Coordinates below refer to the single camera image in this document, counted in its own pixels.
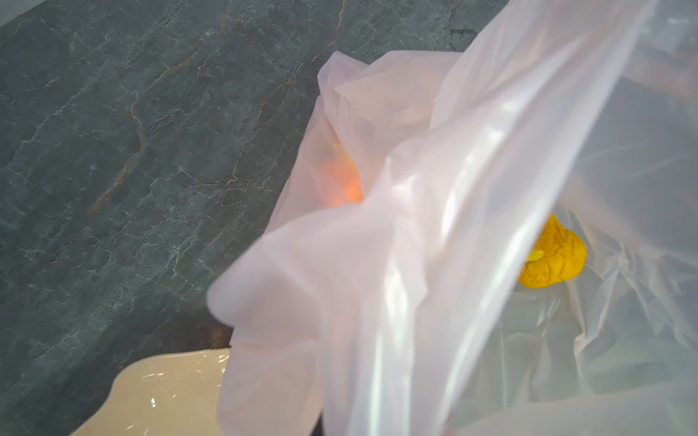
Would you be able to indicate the yellow pear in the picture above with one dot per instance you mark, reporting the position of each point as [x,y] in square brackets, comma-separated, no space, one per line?
[558,256]

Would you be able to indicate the pink plastic bag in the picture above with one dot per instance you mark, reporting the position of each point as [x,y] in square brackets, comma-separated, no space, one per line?
[403,315]

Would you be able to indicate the orange tangerine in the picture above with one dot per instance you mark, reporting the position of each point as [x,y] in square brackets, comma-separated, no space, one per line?
[342,182]

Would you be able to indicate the peach wavy fruit plate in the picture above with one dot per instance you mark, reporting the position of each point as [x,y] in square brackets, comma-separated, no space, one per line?
[169,394]

